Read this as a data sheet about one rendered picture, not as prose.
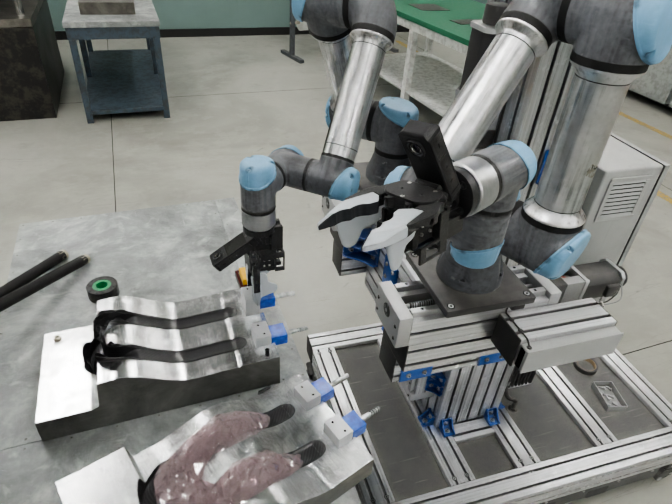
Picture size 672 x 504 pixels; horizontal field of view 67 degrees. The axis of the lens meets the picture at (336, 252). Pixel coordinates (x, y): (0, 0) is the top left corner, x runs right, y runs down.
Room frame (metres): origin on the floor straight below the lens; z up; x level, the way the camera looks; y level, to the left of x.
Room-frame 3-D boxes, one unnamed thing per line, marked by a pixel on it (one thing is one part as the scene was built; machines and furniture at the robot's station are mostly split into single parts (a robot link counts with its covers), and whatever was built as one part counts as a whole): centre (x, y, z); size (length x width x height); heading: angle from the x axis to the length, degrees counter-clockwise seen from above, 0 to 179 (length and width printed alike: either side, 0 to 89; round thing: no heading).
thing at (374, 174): (1.42, -0.15, 1.09); 0.15 x 0.15 x 0.10
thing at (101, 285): (1.05, 0.63, 0.82); 0.08 x 0.08 x 0.04
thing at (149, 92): (5.02, 2.22, 0.46); 1.90 x 0.70 x 0.92; 23
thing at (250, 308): (0.96, 0.16, 0.91); 0.13 x 0.05 x 0.05; 113
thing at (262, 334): (0.86, 0.11, 0.89); 0.13 x 0.05 x 0.05; 113
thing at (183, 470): (0.52, 0.17, 0.90); 0.26 x 0.18 x 0.08; 130
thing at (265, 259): (0.96, 0.17, 1.07); 0.09 x 0.08 x 0.12; 113
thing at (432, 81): (4.94, -0.95, 0.51); 2.40 x 1.13 x 1.02; 27
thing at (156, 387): (0.81, 0.39, 0.87); 0.50 x 0.26 x 0.14; 113
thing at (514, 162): (0.68, -0.22, 1.43); 0.11 x 0.08 x 0.09; 135
